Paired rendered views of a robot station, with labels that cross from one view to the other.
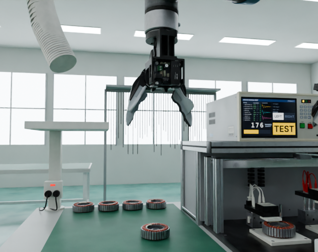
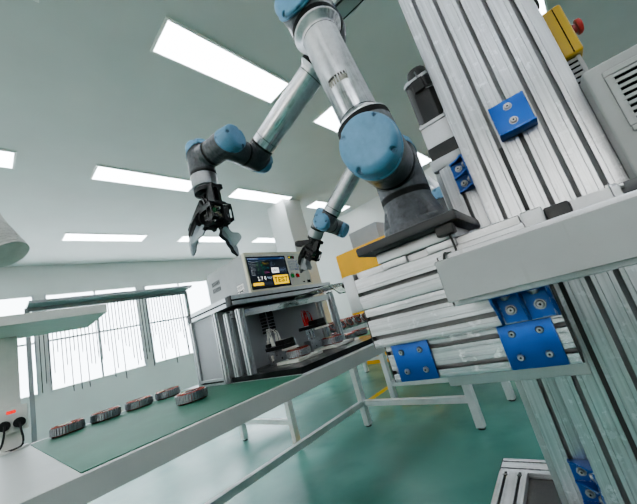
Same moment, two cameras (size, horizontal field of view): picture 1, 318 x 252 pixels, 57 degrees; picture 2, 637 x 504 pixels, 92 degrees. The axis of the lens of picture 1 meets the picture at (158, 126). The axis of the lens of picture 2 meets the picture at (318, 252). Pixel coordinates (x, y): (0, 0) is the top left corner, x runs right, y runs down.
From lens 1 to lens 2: 41 cm
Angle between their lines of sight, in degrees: 39
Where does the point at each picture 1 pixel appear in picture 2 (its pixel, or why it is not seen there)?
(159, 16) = (206, 174)
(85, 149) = not seen: outside the picture
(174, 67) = (225, 209)
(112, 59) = (21, 274)
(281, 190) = (288, 333)
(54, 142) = (6, 354)
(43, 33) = not seen: outside the picture
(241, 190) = (258, 340)
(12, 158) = not seen: outside the picture
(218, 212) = (249, 355)
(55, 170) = (11, 392)
